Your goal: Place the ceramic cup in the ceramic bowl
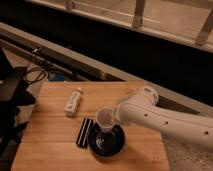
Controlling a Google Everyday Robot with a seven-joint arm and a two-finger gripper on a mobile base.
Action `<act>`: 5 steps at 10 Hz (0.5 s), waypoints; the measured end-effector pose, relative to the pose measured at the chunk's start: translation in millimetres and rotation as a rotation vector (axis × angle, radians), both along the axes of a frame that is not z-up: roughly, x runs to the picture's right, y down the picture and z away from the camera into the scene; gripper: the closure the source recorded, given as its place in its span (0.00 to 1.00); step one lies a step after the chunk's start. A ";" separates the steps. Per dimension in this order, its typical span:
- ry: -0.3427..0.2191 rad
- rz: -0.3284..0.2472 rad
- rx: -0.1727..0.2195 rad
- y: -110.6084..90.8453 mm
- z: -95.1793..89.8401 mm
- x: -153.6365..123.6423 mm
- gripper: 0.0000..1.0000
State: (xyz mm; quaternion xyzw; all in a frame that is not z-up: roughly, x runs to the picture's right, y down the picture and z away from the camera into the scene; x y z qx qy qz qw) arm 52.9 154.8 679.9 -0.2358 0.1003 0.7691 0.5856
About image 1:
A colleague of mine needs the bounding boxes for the white ceramic cup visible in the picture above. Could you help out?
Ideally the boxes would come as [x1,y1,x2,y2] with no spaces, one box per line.
[96,108,115,133]

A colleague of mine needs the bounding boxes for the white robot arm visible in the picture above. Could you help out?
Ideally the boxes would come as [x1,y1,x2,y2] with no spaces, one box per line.
[115,86,213,150]

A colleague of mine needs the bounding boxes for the black ceramic bowl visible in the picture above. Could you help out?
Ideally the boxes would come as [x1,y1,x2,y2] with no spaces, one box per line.
[87,123,125,157]

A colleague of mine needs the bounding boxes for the white plastic bottle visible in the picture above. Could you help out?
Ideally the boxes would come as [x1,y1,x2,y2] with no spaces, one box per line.
[64,87,83,117]

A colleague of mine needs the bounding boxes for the black striped rectangular block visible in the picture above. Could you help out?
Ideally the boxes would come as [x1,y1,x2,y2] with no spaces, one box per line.
[76,118,93,148]

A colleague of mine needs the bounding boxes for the black chair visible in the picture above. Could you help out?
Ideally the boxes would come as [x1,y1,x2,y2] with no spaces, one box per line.
[0,47,35,160]

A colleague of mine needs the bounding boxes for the wooden railing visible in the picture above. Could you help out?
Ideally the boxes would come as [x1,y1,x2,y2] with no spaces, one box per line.
[26,0,213,53]

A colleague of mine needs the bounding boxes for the black cable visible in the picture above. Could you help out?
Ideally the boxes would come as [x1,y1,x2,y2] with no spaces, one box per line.
[23,47,58,85]

